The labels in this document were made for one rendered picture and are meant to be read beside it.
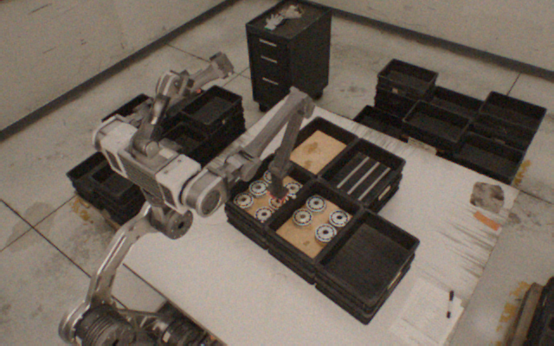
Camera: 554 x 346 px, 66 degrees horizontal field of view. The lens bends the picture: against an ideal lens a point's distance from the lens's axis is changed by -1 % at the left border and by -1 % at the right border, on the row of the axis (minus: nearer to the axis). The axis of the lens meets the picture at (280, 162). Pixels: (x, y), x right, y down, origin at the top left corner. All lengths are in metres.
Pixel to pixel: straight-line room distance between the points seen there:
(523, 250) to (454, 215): 1.02
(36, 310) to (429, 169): 2.62
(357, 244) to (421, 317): 0.42
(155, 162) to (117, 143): 0.19
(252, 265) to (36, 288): 1.69
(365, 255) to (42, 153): 3.11
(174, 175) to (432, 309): 1.30
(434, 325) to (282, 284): 0.70
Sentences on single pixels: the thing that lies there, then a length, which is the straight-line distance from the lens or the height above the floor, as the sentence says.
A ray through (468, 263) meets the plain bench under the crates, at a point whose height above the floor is 0.70.
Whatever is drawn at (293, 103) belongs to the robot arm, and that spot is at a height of 1.55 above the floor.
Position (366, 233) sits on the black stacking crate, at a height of 0.83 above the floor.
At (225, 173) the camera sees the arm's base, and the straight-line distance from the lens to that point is 1.48.
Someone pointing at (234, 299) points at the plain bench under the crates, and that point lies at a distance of 2.10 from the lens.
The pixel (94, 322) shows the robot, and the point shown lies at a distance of 1.91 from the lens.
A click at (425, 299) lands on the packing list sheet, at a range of 2.15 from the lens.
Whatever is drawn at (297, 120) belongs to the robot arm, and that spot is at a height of 1.41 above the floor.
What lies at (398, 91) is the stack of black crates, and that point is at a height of 0.52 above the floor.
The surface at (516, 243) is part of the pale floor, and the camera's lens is 3.41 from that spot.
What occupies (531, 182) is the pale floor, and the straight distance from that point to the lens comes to 3.86.
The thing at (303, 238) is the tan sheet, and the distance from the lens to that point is 2.09.
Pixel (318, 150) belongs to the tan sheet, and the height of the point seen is 0.83.
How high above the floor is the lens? 2.56
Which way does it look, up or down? 46 degrees down
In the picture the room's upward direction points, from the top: 3 degrees counter-clockwise
